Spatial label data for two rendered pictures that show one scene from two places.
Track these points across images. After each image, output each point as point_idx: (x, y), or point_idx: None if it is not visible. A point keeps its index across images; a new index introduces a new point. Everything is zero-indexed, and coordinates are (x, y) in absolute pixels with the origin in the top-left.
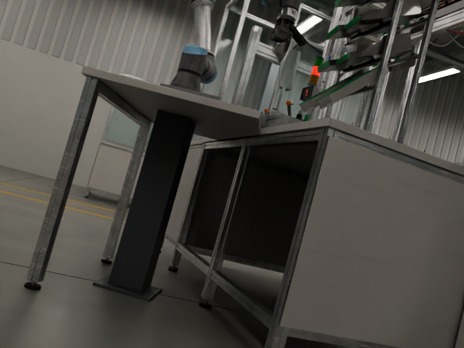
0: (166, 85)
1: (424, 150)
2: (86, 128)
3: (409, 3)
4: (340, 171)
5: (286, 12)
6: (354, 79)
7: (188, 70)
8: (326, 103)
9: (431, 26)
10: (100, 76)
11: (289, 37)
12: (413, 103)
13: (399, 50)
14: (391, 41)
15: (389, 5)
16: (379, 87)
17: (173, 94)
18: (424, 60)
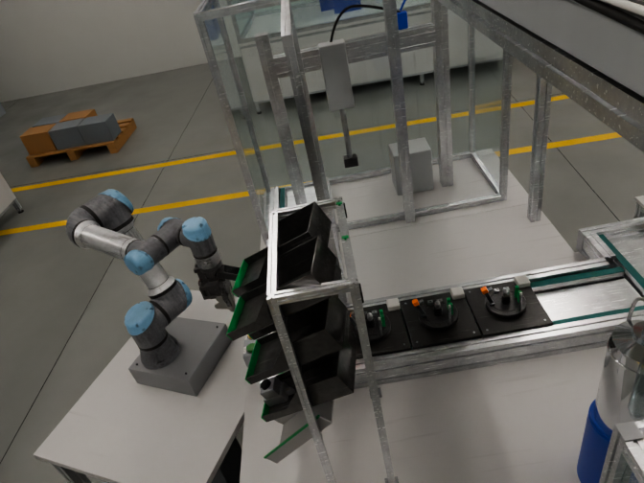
0: (134, 371)
1: (519, 295)
2: (83, 478)
3: (313, 343)
4: None
5: (198, 265)
6: (287, 440)
7: (144, 349)
8: (287, 419)
9: (369, 359)
10: (51, 463)
11: (222, 293)
12: (387, 442)
13: (332, 398)
14: (309, 407)
15: (282, 356)
16: (321, 449)
17: (112, 482)
18: (379, 399)
